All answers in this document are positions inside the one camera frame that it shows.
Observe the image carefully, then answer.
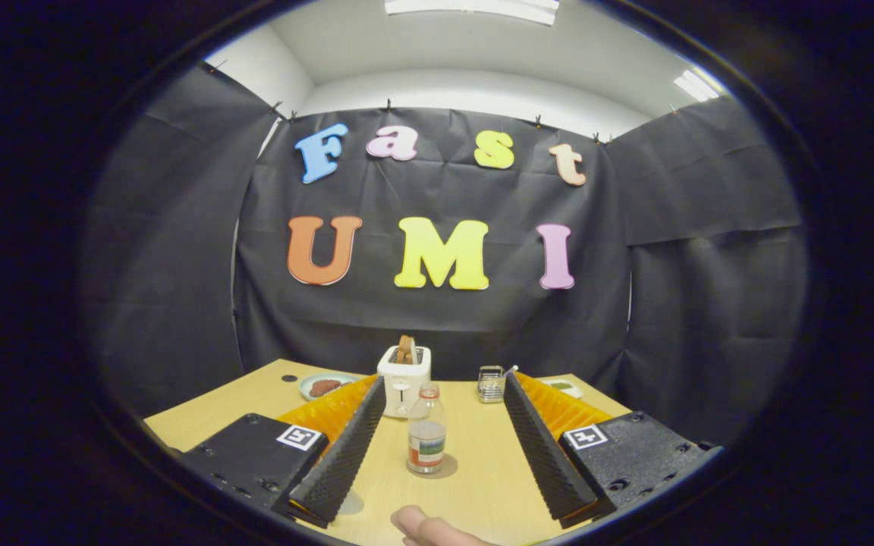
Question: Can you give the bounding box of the pale green plate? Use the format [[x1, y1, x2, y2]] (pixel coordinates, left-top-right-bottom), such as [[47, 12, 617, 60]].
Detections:
[[299, 372, 362, 401]]

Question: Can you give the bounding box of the small white dish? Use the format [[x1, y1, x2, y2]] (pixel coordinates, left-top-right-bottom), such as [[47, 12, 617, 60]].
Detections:
[[539, 377, 583, 400]]

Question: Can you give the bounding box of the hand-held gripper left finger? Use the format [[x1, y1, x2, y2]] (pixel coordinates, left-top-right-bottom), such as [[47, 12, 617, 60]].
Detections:
[[179, 374, 387, 529]]

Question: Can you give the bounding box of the cream toaster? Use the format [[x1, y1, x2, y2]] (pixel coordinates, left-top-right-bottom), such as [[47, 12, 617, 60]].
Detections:
[[377, 345, 432, 419]]

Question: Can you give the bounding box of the small ceiling light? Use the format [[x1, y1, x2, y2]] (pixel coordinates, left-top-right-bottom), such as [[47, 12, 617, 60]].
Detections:
[[672, 67, 726, 103]]

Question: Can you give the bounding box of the wooden table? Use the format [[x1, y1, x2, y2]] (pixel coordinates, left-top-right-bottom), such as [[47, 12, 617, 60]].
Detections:
[[143, 359, 633, 546]]

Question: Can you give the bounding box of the clear plastic juice bottle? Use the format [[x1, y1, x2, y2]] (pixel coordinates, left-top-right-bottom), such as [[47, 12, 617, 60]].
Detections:
[[407, 383, 448, 476]]

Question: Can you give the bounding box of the small metal wire rack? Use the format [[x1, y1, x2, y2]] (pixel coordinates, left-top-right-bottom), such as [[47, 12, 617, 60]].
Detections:
[[477, 366, 508, 403]]

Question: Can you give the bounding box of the long ceiling light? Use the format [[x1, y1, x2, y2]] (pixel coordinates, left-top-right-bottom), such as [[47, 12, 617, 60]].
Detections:
[[384, 0, 561, 27]]

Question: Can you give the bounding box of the round brown coaster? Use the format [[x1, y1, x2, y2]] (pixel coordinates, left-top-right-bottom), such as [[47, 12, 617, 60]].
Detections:
[[407, 453, 459, 480]]

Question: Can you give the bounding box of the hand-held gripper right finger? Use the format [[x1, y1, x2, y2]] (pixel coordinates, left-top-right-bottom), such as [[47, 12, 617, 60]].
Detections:
[[504, 370, 725, 529]]

